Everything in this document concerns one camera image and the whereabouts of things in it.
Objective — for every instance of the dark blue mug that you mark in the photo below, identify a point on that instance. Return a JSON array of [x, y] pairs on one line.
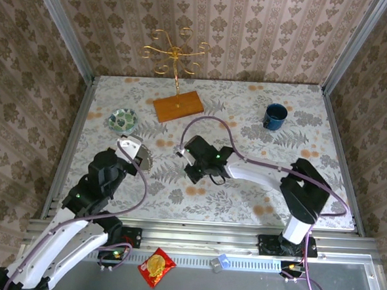
[[275, 115]]

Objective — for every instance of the slotted metal strip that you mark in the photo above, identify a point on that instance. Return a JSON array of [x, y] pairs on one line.
[[189, 260]]

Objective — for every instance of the small blue grey packet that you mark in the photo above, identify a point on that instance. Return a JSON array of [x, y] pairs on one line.
[[219, 263]]

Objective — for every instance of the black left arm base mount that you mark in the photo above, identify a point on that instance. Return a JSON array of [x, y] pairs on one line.
[[133, 236]]

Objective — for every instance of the aluminium frame post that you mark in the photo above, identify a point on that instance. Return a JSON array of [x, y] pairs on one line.
[[65, 28], [354, 46]]

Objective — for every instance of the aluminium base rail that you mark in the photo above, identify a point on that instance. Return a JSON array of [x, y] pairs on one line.
[[200, 240]]

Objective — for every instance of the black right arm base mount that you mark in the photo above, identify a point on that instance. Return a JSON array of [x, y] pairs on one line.
[[268, 245]]

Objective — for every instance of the red snack packet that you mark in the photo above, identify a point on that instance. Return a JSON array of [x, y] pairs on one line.
[[156, 267]]

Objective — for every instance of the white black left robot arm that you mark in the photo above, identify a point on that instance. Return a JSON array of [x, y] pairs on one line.
[[69, 242]]

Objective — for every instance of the leaf pattern bowl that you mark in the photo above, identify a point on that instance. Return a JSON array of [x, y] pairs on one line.
[[122, 121]]

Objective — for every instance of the aluminium table edge rail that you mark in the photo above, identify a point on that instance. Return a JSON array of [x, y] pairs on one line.
[[73, 137], [341, 154]]

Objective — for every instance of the grey metal sheet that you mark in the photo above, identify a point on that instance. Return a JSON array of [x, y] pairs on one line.
[[237, 289]]

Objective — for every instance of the floral patterned tablecloth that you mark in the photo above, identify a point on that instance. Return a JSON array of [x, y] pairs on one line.
[[242, 98]]

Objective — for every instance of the small controller circuit board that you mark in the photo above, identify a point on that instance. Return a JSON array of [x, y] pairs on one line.
[[288, 266], [108, 255]]

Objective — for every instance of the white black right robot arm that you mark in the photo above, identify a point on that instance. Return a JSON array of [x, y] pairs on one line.
[[261, 172]]

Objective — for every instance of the gold stand with wooden base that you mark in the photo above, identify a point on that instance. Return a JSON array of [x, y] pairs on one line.
[[179, 106]]

